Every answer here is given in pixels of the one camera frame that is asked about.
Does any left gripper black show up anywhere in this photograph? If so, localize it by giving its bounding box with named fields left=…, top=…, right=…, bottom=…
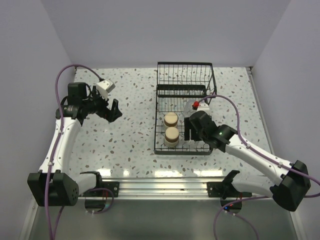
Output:
left=82, top=86, right=122, bottom=122

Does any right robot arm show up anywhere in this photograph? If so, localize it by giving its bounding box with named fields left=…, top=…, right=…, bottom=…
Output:
left=184, top=110, right=311, bottom=212

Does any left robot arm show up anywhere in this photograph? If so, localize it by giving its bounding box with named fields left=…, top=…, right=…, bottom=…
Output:
left=27, top=79, right=122, bottom=207

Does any clear glass back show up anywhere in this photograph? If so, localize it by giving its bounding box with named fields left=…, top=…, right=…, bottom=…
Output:
left=183, top=99, right=197, bottom=118

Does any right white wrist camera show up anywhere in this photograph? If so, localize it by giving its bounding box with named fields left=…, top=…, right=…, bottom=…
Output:
left=191, top=101, right=210, bottom=114

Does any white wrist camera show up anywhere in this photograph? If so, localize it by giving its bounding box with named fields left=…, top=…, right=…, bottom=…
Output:
left=191, top=101, right=210, bottom=114
left=96, top=79, right=115, bottom=100

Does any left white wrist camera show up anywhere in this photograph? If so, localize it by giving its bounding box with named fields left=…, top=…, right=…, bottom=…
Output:
left=96, top=79, right=115, bottom=100

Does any black wire dish rack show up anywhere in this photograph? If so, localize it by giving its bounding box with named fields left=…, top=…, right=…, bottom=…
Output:
left=153, top=61, right=217, bottom=156

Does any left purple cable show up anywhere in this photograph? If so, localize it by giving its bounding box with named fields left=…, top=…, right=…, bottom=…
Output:
left=44, top=64, right=103, bottom=240

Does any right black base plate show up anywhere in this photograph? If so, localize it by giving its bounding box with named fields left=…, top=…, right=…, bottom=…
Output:
left=206, top=181, right=252, bottom=200

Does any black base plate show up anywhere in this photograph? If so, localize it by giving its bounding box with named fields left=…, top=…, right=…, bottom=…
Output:
left=79, top=181, right=120, bottom=198
left=206, top=181, right=252, bottom=200

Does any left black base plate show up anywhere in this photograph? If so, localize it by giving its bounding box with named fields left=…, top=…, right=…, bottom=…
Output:
left=79, top=181, right=120, bottom=198

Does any aluminium mounting rail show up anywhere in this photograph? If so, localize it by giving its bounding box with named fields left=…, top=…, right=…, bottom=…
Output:
left=32, top=176, right=293, bottom=200

